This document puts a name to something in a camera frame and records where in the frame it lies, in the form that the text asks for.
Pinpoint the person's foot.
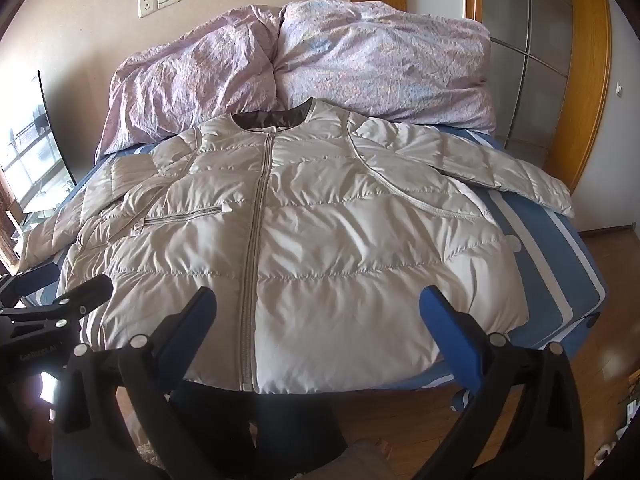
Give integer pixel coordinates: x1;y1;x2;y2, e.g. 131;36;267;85
345;439;392;480

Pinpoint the flat screen television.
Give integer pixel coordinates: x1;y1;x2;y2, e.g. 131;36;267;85
0;71;77;217

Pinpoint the pink floral duvet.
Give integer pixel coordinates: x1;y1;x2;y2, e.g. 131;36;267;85
95;0;496;158

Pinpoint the beige puffer jacket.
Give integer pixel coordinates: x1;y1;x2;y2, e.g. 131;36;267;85
15;97;576;395

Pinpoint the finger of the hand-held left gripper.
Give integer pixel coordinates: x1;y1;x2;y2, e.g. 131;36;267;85
0;274;115;333
0;261;61;307

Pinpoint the frosted glass sliding door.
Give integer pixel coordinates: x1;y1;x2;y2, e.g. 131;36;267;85
464;0;613;192

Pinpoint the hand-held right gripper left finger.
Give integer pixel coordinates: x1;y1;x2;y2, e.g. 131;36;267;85
52;286;251;480

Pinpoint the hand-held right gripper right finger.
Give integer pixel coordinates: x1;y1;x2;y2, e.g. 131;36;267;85
419;285;593;480

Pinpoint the blue white striped bed sheet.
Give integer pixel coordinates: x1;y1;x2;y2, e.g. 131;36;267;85
62;127;608;407

